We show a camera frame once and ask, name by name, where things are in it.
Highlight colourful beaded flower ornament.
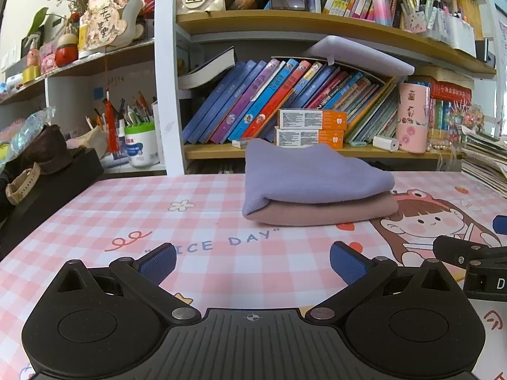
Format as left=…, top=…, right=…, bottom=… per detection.
left=447, top=103, right=485, bottom=135

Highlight pearl bead string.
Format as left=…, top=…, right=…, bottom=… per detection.
left=428, top=138, right=462, bottom=151

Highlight clear bluish plastic bag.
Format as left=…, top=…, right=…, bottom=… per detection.
left=8, top=107, right=54, bottom=155

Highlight thick dark-covered book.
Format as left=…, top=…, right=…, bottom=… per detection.
left=178, top=46, right=237, bottom=90

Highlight white charger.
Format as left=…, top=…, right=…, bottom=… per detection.
left=373, top=135, right=399, bottom=152

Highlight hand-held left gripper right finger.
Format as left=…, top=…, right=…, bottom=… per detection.
left=304, top=241, right=456, bottom=322

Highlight pink checked cartoon desk mat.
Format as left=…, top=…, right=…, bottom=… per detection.
left=0, top=171, right=507, bottom=380

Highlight beige wrist watch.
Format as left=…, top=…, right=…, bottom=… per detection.
left=6, top=164, right=41, bottom=206

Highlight white side shelf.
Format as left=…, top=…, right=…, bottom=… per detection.
left=0, top=41, right=167, bottom=179

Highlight red tassel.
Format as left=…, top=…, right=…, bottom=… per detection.
left=104, top=87, right=120, bottom=155

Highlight row of leaning colourful books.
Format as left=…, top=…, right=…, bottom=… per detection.
left=182, top=59, right=401, bottom=145

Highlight pink printed tumbler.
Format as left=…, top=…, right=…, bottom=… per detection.
left=397, top=82, right=431, bottom=154

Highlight cloud-shaped wooden plaque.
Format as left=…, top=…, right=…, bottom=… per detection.
left=79, top=0, right=145, bottom=50

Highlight green plant leaf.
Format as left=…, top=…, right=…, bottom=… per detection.
left=26, top=7, right=50, bottom=38

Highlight pink gradient bottle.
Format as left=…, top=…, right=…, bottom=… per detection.
left=370, top=0, right=394, bottom=26

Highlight white and green tin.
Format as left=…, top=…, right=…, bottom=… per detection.
left=125, top=123, right=160, bottom=169

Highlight white wooden bookshelf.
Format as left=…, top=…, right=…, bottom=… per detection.
left=154, top=0, right=497, bottom=177

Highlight red round doll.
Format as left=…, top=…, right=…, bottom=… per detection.
left=55, top=34, right=79, bottom=68

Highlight holder with markers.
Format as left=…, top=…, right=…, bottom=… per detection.
left=400, top=0, right=452, bottom=44

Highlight orange and white toothpaste box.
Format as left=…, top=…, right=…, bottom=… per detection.
left=276, top=129, right=344, bottom=148
left=279, top=109, right=348, bottom=130

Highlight white storage box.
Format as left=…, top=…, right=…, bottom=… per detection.
left=449, top=18, right=477, bottom=58

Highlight stack of magazines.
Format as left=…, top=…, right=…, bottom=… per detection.
left=461, top=130, right=507, bottom=199

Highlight pink patterned box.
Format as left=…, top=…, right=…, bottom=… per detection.
left=40, top=43, right=58, bottom=74

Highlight bunch of pens and pencils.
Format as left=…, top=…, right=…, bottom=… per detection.
left=85, top=91, right=156, bottom=131

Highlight white and yellow bottle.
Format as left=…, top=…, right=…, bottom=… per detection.
left=78, top=22, right=96, bottom=54

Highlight flat beige books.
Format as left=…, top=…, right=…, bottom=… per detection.
left=412, top=65, right=474, bottom=92

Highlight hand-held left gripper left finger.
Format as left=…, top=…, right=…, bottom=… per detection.
left=55, top=243, right=203, bottom=324

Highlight white sheet with red writing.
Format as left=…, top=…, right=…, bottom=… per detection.
left=469, top=297, right=507, bottom=349

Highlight small black device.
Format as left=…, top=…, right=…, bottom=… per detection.
left=474, top=37, right=496, bottom=64

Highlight dark brown hat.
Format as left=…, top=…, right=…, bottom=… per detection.
left=24, top=124, right=74, bottom=175

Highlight black box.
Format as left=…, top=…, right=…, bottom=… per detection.
left=0, top=148, right=104, bottom=262

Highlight purple and pink knit sweater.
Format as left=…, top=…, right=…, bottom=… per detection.
left=242, top=138, right=398, bottom=227

